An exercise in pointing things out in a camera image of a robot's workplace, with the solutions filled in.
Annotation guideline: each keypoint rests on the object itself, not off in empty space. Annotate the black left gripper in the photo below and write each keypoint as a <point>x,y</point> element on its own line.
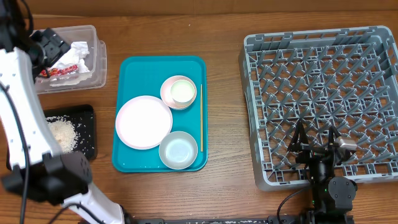
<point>55,46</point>

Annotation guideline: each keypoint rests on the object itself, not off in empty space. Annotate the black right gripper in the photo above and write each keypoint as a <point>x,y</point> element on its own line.
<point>313,149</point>

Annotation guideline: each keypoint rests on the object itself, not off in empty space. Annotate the small red object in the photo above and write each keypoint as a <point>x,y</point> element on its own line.
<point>50,72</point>

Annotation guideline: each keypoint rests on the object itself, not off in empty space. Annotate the white napkin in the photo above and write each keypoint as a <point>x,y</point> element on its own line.
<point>73,79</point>
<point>75,56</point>

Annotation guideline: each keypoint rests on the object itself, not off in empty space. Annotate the white rice pile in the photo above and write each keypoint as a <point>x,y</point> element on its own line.
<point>71,134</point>

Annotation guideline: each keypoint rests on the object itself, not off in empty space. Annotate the large pink plate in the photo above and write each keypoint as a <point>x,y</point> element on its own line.
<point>143,122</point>

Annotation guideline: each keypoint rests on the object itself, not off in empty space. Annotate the wooden chopstick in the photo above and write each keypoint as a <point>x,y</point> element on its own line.
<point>201,118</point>

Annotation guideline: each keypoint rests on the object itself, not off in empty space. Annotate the cream cup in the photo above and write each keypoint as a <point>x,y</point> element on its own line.
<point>182,92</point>

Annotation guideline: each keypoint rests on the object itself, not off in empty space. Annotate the grey-white bowl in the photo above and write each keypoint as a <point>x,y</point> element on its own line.
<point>178,150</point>

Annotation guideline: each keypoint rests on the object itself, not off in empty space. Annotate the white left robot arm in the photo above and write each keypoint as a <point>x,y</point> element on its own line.
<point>40,170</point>

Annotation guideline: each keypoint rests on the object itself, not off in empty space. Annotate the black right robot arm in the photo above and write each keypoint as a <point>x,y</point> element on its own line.
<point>332,195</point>

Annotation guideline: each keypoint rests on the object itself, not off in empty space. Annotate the grey dishwasher rack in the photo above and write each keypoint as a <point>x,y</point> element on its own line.
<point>346,78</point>

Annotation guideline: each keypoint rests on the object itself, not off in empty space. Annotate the clear plastic bin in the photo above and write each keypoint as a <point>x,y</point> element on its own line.
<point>96,61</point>

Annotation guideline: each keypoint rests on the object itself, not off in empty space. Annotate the black tray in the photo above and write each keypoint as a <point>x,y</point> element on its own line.
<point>83,113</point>

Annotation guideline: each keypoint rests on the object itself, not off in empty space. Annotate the small pink plate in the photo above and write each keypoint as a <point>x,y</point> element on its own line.
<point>165,92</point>

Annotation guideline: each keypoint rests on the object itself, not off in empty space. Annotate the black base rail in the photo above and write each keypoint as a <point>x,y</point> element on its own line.
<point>287,219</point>

